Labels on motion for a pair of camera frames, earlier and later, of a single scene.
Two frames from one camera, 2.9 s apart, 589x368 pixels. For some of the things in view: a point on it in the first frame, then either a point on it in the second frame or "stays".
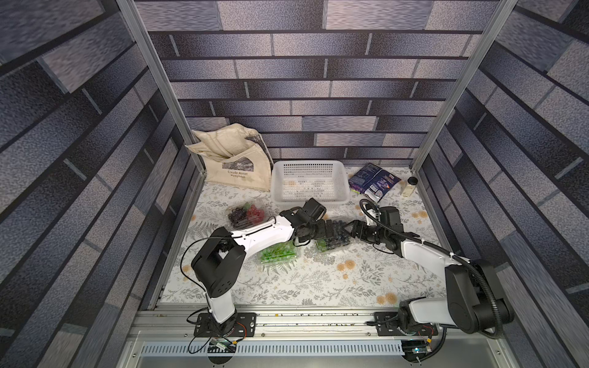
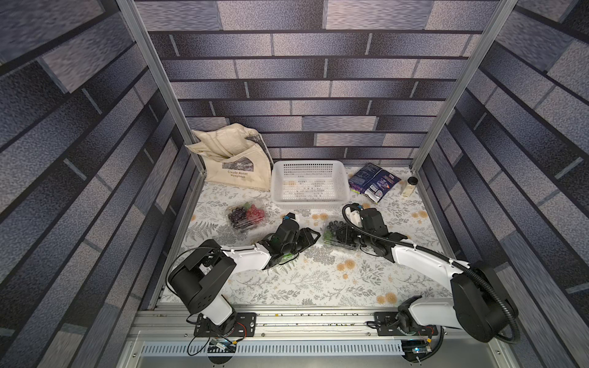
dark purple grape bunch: x=235 y=215 stays
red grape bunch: x=241 y=215 stays
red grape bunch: x=255 y=215 stays
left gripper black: x=324 y=233 → x=308 y=238
